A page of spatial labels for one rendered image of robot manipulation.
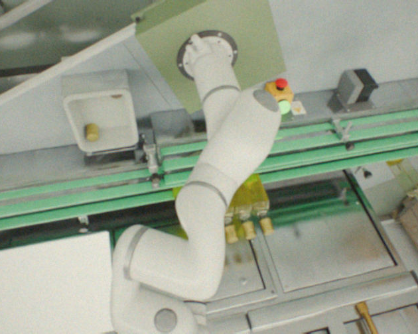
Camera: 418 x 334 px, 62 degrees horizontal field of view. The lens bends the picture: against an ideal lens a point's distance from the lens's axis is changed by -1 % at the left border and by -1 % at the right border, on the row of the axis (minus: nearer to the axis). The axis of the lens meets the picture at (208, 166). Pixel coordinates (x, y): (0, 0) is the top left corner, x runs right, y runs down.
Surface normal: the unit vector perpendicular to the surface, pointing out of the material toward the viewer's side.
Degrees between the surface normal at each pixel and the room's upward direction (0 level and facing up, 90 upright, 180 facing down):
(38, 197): 90
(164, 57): 2
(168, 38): 2
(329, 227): 91
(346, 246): 90
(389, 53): 0
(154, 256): 77
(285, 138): 90
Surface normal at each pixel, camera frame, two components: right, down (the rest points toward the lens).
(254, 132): 0.46, -0.52
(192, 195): -0.24, -0.73
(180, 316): 0.35, -0.69
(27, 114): 0.23, 0.80
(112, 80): 0.05, -0.58
